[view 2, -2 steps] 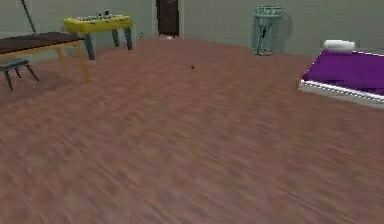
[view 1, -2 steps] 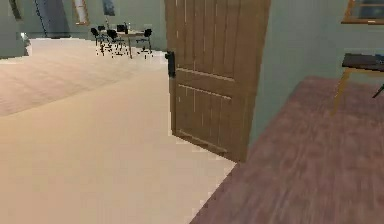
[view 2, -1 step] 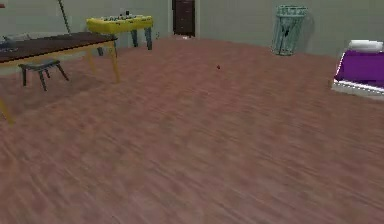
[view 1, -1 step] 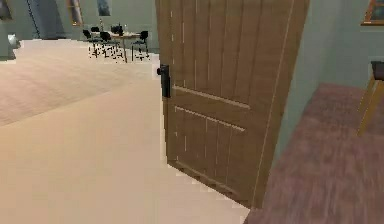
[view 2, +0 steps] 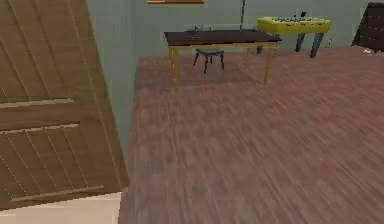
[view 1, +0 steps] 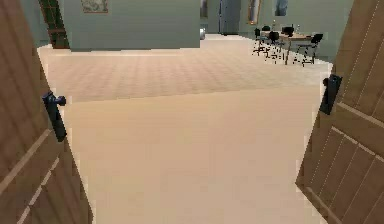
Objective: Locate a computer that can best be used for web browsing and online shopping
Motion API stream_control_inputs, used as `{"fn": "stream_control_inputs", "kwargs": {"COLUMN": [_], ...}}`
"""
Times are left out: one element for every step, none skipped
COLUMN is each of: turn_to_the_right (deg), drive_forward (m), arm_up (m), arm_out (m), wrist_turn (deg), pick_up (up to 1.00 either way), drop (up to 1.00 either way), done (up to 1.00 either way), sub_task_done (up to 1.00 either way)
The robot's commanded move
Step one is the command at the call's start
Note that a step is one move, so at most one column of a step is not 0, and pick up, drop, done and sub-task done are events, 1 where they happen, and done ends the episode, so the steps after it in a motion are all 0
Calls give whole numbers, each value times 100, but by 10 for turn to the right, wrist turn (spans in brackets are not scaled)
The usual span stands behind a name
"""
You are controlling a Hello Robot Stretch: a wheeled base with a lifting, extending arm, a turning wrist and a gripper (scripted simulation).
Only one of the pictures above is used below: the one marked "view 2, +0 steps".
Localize brown panelled wooden door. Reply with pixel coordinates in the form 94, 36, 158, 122
0, 0, 130, 211

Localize yellow table football game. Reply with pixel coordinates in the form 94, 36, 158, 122
255, 15, 332, 59

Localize orange framed wall picture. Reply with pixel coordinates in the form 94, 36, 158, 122
146, 0, 205, 5

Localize grey stool with black legs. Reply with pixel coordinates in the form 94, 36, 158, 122
192, 48, 226, 75

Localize dark brown chest of drawers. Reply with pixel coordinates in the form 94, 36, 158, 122
351, 1, 384, 54

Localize dark top wooden table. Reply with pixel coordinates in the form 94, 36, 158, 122
163, 29, 283, 92

